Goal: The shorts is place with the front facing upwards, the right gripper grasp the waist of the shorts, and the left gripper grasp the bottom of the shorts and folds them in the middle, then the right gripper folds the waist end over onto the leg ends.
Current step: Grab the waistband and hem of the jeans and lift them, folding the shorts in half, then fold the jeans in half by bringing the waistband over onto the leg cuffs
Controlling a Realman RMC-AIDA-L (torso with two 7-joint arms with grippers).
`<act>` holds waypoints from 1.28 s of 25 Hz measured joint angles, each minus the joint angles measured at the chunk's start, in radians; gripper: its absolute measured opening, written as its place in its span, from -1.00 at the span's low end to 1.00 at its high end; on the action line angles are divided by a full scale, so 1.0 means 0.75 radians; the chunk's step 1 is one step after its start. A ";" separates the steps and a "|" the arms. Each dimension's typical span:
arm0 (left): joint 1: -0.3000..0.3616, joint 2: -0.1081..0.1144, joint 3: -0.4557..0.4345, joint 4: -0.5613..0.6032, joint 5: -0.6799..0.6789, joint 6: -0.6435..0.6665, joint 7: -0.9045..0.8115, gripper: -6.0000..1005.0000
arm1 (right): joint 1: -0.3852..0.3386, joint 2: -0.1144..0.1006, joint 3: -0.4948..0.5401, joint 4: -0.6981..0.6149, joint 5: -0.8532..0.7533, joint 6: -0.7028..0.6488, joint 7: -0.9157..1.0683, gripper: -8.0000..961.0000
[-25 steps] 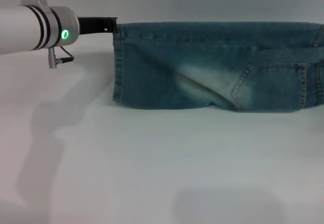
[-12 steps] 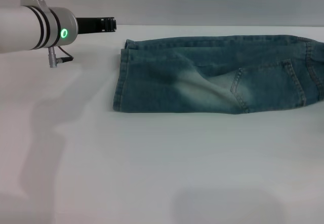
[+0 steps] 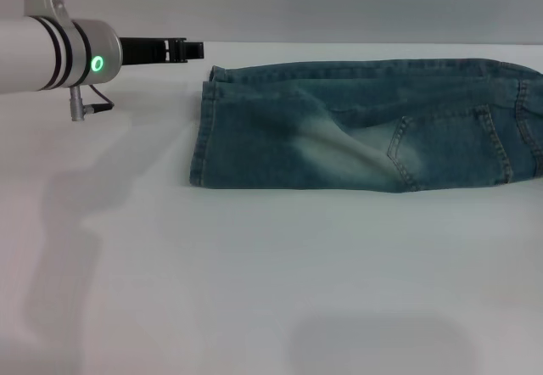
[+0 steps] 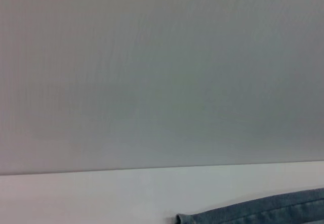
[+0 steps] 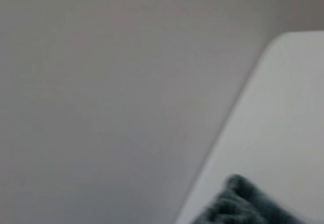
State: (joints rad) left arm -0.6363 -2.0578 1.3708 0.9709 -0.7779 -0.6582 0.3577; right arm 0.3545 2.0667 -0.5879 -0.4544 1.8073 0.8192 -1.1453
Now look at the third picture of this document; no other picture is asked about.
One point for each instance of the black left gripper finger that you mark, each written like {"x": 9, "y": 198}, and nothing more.
{"x": 188, "y": 55}
{"x": 188, "y": 46}

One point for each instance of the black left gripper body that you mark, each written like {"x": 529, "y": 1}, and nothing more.
{"x": 142, "y": 51}

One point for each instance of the blue denim shorts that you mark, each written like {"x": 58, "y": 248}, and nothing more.
{"x": 360, "y": 137}

